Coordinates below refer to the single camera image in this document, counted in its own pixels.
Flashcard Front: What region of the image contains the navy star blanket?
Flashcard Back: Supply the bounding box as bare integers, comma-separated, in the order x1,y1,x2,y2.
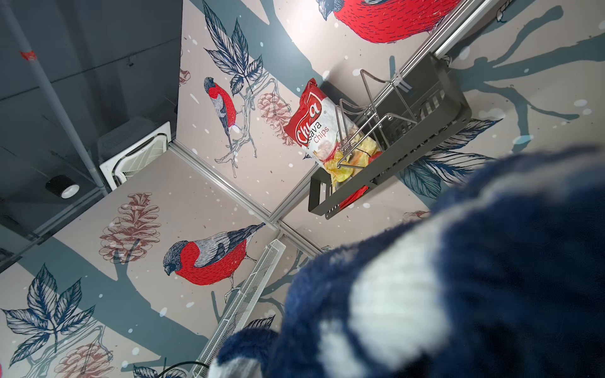
208,146,604,377

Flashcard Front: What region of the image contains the red Chuba chips bag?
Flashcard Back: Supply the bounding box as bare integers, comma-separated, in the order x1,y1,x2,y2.
285,79,382,192

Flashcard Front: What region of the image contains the ceiling air vent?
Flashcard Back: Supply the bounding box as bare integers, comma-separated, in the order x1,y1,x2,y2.
97,117,172,191

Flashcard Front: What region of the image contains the black ceiling spotlight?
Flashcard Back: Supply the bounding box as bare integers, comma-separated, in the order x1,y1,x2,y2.
45,175,80,199

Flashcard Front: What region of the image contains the metal dish rack wire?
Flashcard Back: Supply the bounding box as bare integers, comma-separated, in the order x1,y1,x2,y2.
334,68,419,169

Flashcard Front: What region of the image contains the black wall shelf basket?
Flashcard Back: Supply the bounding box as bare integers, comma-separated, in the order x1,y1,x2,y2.
308,54,471,219

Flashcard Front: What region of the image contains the white mesh wall basket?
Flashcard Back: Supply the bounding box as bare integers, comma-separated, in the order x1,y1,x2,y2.
197,239,286,365

